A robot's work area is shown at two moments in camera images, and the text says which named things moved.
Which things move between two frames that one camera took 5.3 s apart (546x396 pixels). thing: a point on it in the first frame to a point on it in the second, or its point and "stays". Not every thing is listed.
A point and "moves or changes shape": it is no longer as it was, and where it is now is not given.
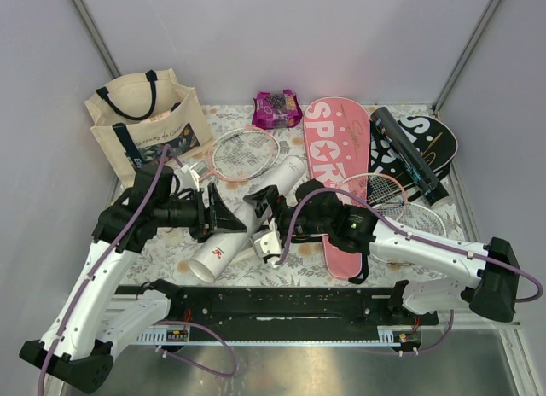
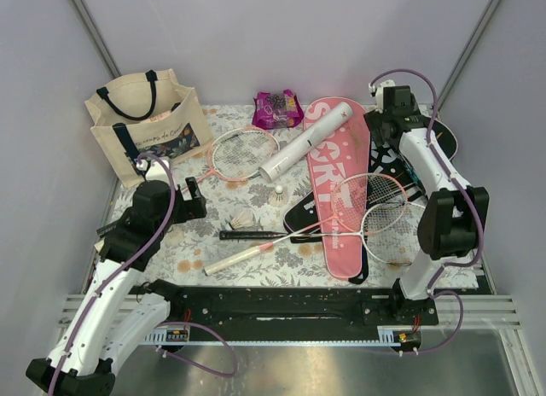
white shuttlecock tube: [217, 252] to [312, 136]
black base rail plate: [355, 306] stays
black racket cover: [435, 141] stays
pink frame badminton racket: [244, 154] stays
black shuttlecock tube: [408, 155] moves or changes shape
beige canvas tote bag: [135, 121] stays
